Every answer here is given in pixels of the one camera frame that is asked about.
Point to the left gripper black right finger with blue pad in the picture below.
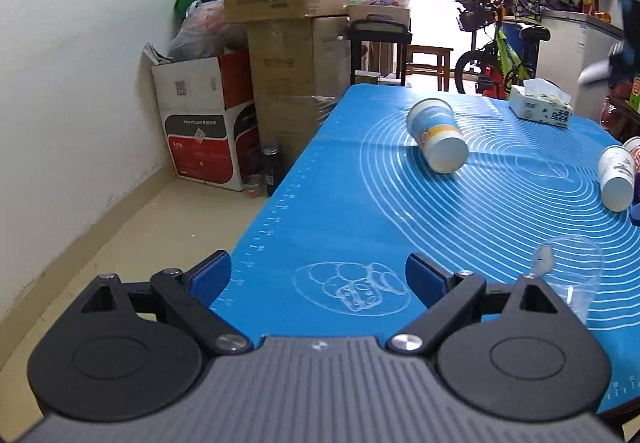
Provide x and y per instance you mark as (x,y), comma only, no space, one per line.
(452,300)

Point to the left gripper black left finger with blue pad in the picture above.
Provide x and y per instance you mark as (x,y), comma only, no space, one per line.
(183,299)

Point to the clear plastic cup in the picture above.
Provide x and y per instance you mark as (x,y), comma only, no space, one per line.
(572,266)

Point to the white blue orange paper cup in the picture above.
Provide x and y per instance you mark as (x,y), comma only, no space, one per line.
(431,123)

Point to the white printed paper cup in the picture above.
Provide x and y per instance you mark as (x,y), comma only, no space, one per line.
(616,178)

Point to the purple white tall cup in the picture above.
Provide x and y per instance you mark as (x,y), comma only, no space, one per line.
(633,147)

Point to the blue silicone baking mat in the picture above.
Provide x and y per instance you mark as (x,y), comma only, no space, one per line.
(327,254)

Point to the dark bottle on floor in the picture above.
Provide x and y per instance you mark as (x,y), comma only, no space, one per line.
(274,166)

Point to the white red cardboard box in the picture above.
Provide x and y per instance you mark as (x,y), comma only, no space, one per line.
(208,116)

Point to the white tissue box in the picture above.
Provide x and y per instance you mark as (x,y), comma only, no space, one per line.
(538,100)

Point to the wooden stool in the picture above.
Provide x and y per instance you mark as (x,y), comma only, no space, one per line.
(432,61)

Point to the black bicycle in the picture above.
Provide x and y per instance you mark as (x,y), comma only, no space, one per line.
(496,66)

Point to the lower brown cardboard box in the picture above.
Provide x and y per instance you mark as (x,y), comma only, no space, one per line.
(300,70)

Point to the plastic bag with red contents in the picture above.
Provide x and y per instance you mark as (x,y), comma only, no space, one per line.
(205,32)

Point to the black side table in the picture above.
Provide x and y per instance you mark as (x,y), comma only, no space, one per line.
(384,41)

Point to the white chest freezer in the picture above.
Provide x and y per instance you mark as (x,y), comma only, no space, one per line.
(577,41)

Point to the orange drink bottle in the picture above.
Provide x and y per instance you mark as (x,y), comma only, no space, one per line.
(588,6)

